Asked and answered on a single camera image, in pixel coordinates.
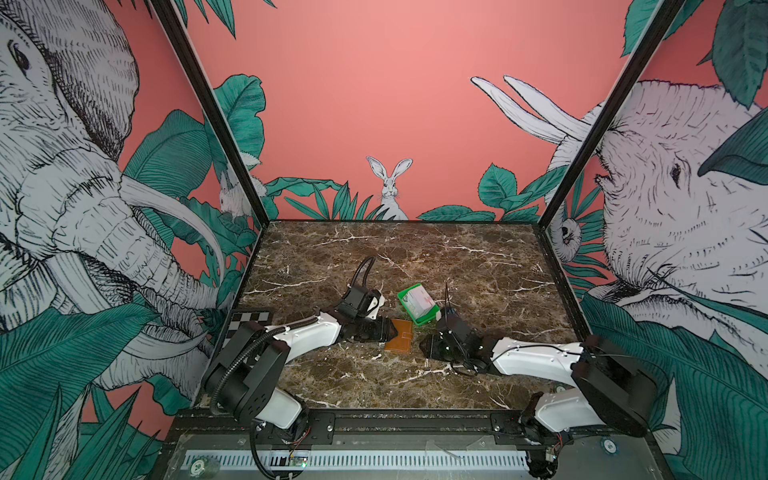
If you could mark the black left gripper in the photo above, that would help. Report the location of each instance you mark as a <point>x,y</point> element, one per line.
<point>383,333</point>

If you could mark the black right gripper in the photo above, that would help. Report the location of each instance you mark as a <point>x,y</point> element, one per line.
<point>432,348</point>

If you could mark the brown leather card holder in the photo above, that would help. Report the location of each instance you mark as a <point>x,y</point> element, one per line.
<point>401,344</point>

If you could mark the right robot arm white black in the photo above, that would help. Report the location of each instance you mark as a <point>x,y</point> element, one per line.
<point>606,387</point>

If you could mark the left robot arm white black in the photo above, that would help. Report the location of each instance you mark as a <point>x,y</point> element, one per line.
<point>242,380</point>

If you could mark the stack of credit cards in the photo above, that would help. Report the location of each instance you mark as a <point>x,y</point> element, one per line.
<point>419,301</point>

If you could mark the green plastic tray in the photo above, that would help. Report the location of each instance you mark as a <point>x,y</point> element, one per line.
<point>433,315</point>

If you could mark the black white checkerboard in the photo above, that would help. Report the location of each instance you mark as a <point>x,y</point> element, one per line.
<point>242,316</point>

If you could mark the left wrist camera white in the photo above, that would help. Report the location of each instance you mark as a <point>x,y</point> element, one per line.
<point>361,303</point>

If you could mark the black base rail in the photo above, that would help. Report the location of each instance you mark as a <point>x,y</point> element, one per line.
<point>323,426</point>

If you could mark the white slotted cable duct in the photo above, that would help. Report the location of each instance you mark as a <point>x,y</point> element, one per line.
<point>198,462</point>

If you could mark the left black frame post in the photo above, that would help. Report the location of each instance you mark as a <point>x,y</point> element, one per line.
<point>170,21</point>

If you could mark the black frame post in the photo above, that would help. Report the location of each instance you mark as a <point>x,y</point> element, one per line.
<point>660,22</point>
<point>170,21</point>

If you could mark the right black frame post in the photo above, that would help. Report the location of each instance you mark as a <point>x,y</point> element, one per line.
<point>660,22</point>

